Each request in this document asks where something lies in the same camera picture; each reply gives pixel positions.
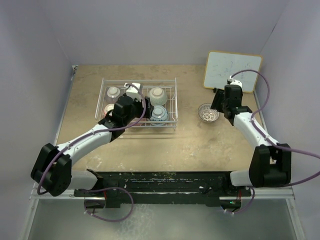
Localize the blue floral bowl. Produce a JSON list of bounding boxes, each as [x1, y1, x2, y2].
[[149, 105, 169, 126]]

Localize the dark purple patterned bowl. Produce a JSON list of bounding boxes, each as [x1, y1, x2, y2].
[[197, 103, 220, 123]]

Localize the teal dash pattern bowl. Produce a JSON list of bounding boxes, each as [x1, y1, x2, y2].
[[147, 87, 168, 106]]

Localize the red flower pattern bowl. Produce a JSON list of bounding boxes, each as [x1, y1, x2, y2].
[[103, 103, 115, 117]]

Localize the white wire dish rack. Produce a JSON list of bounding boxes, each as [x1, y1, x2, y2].
[[94, 77, 179, 133]]

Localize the grey striped bowl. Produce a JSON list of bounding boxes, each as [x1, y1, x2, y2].
[[106, 86, 121, 103]]

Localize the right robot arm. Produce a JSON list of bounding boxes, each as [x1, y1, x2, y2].
[[211, 84, 292, 196]]

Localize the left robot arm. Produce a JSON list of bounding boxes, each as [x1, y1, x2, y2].
[[30, 95, 154, 197]]

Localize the yellow framed whiteboard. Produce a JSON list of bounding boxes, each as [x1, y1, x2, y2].
[[203, 51, 263, 93]]

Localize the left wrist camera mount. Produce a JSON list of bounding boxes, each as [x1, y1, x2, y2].
[[124, 82, 143, 102]]

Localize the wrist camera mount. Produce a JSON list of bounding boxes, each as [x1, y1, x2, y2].
[[124, 82, 143, 102], [227, 77, 243, 88]]

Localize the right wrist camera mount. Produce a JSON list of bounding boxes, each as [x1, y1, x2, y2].
[[227, 77, 243, 88]]

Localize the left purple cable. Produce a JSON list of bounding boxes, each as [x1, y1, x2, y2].
[[36, 83, 148, 222]]

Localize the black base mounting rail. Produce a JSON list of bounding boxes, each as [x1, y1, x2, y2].
[[74, 171, 251, 208]]

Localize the aluminium extrusion frame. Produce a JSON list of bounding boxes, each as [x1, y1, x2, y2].
[[29, 185, 295, 200]]

